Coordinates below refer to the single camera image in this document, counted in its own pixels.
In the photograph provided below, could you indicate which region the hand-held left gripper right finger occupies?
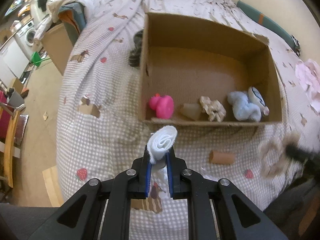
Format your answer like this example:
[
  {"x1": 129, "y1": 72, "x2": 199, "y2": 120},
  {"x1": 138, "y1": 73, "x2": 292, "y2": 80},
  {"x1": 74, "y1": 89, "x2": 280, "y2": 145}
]
[{"x1": 166, "y1": 146, "x2": 288, "y2": 240}]

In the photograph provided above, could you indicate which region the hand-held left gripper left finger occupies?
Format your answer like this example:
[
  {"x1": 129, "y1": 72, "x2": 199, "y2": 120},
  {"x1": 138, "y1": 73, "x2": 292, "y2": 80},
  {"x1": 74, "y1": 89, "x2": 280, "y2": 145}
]
[{"x1": 32, "y1": 146, "x2": 152, "y2": 240}]

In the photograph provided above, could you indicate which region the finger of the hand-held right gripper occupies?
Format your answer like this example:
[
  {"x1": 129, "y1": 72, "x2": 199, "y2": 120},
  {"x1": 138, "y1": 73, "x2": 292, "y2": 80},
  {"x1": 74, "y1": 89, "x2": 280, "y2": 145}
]
[{"x1": 285, "y1": 141, "x2": 320, "y2": 166}]

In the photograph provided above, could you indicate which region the beige scrunchie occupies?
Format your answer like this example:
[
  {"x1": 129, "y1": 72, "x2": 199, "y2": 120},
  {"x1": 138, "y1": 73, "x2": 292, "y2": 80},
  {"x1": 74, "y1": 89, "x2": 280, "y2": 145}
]
[
  {"x1": 258, "y1": 131, "x2": 301, "y2": 179},
  {"x1": 199, "y1": 96, "x2": 227, "y2": 123}
]

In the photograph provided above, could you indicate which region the white cloth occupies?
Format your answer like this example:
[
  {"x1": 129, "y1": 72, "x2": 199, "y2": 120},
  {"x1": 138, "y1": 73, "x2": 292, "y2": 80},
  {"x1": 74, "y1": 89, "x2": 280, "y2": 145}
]
[
  {"x1": 146, "y1": 126, "x2": 178, "y2": 196},
  {"x1": 33, "y1": 15, "x2": 55, "y2": 48}
]

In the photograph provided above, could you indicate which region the blue and white plush toy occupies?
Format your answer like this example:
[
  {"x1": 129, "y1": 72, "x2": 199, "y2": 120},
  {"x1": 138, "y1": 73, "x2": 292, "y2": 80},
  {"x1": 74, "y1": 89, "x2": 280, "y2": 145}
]
[{"x1": 248, "y1": 86, "x2": 270, "y2": 116}]

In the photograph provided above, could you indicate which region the light blue fluffy plush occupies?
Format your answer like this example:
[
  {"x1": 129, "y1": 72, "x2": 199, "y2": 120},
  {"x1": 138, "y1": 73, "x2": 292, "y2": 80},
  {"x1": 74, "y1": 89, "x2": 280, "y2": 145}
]
[{"x1": 227, "y1": 91, "x2": 262, "y2": 123}]

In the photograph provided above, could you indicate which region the clear plastic toy packet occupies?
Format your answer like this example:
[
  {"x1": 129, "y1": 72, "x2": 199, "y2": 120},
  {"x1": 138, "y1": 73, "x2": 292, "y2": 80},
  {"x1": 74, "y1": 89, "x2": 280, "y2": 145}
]
[{"x1": 180, "y1": 103, "x2": 202, "y2": 121}]

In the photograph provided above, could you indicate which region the pink plush toy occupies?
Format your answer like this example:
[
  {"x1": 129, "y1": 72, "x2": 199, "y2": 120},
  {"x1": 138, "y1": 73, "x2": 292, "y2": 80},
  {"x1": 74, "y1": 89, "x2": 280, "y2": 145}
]
[{"x1": 149, "y1": 93, "x2": 175, "y2": 119}]

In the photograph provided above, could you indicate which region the cardboard box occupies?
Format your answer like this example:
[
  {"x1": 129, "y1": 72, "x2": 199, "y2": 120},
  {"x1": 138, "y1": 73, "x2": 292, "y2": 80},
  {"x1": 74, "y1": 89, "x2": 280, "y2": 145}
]
[{"x1": 139, "y1": 12, "x2": 285, "y2": 128}]

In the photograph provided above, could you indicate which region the brown cardboard tube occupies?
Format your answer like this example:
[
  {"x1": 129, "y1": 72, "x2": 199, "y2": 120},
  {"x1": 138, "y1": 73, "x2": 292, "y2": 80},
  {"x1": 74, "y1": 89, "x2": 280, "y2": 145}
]
[{"x1": 209, "y1": 150, "x2": 236, "y2": 166}]

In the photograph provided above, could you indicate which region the pink cloth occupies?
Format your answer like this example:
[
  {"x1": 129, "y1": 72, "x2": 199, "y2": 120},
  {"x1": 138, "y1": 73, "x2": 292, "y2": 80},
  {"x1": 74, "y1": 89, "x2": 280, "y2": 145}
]
[{"x1": 295, "y1": 59, "x2": 320, "y2": 116}]

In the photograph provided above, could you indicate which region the checked printed bed blanket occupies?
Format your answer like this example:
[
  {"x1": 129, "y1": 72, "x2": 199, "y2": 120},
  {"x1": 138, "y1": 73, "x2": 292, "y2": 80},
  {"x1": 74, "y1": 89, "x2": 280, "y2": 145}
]
[{"x1": 56, "y1": 0, "x2": 320, "y2": 230}]

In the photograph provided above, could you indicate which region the black and white checked item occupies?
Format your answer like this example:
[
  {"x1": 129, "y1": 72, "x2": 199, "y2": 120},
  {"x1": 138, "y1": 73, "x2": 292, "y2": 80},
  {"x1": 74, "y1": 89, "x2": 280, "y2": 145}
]
[{"x1": 291, "y1": 36, "x2": 302, "y2": 57}]

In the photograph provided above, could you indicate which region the dark striped cloth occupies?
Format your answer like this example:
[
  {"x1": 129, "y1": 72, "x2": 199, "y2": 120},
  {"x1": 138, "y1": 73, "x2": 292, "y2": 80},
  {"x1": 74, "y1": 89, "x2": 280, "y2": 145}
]
[{"x1": 128, "y1": 29, "x2": 145, "y2": 68}]

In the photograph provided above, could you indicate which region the teal cushion with orange stripe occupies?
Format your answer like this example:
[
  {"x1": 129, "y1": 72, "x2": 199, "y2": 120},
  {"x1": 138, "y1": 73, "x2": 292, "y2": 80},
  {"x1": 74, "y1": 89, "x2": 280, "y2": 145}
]
[{"x1": 236, "y1": 0, "x2": 295, "y2": 45}]

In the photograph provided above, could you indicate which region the silver foil tray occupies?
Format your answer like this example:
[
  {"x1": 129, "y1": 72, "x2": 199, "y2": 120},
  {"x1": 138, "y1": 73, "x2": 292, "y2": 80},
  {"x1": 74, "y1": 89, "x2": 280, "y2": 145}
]
[{"x1": 14, "y1": 115, "x2": 29, "y2": 146}]

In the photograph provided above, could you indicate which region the yellow wooden chair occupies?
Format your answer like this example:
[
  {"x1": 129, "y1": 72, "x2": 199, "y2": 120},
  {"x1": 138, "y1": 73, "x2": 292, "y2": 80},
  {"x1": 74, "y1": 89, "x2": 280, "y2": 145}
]
[{"x1": 0, "y1": 92, "x2": 30, "y2": 188}]

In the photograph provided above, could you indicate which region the grey bin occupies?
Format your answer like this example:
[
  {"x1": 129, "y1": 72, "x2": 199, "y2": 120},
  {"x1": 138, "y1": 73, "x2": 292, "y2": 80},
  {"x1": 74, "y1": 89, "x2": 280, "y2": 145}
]
[{"x1": 7, "y1": 87, "x2": 26, "y2": 110}]

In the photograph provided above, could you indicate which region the light wooden cabinet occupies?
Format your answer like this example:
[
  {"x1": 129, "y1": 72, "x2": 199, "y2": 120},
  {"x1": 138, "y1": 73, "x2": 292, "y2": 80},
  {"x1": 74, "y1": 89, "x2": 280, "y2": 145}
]
[{"x1": 40, "y1": 23, "x2": 76, "y2": 77}]

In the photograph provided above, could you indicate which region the green dustpan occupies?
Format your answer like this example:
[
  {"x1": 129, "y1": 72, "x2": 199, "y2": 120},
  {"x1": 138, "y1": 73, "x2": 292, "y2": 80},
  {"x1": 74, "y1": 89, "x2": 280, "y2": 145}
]
[{"x1": 30, "y1": 52, "x2": 52, "y2": 67}]

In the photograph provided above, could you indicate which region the teal and orange cloth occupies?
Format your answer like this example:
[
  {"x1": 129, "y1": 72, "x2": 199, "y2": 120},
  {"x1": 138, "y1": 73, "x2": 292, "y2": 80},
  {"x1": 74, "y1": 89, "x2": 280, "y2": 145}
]
[{"x1": 59, "y1": 4, "x2": 87, "y2": 35}]

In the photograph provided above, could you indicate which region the white cloth on cabinet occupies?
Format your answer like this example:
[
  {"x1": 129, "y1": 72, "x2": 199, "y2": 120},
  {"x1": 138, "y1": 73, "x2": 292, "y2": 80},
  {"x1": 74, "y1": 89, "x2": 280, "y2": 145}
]
[{"x1": 33, "y1": 15, "x2": 55, "y2": 48}]

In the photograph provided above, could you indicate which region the white kitchen cabinet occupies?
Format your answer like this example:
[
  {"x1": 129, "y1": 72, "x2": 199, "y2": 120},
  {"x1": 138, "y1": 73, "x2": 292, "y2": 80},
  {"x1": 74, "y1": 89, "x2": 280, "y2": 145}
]
[{"x1": 0, "y1": 39, "x2": 28, "y2": 76}]

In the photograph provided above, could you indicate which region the white washing machine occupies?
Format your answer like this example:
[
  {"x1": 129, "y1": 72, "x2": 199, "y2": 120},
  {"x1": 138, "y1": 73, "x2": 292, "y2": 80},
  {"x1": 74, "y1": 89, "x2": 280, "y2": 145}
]
[{"x1": 13, "y1": 20, "x2": 37, "y2": 47}]

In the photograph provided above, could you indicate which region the beige cloth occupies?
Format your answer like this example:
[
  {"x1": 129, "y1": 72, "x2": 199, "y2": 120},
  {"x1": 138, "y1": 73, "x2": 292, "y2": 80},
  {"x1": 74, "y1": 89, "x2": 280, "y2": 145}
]
[{"x1": 47, "y1": 0, "x2": 83, "y2": 23}]

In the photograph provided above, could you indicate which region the cluttered wall shelf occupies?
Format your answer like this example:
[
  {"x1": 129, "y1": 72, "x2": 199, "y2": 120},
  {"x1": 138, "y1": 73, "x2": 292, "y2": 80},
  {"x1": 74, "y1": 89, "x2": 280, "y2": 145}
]
[{"x1": 5, "y1": 0, "x2": 34, "y2": 18}]

